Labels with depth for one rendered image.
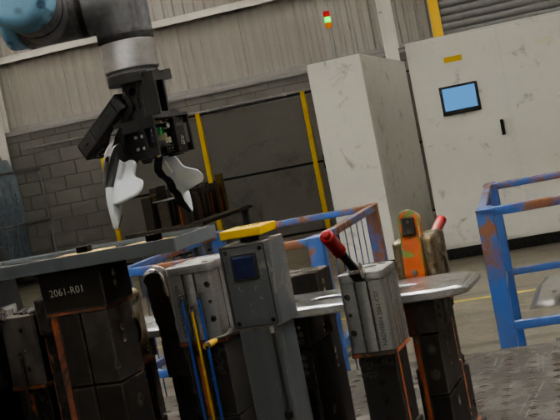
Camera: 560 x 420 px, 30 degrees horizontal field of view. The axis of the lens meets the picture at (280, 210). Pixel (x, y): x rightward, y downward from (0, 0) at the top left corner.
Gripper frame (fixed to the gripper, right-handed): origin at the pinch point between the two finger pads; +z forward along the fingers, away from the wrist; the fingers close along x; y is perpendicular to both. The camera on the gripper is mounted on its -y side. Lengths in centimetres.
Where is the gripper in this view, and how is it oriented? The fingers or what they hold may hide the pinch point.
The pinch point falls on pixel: (152, 222)
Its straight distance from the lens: 143.4
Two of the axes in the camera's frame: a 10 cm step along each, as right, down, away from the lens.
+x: 5.8, -1.6, 8.0
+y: 7.9, -1.2, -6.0
